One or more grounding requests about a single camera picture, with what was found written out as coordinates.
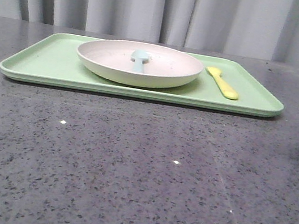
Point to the light blue plastic spoon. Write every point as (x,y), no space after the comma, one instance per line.
(139,57)

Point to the cream white round plate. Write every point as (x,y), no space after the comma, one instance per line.
(166,67)

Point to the yellow plastic fork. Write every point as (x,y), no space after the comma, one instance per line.
(227,91)

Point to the light green plastic tray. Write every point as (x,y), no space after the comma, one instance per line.
(54,61)

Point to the grey pleated curtain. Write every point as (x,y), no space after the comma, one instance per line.
(265,29)

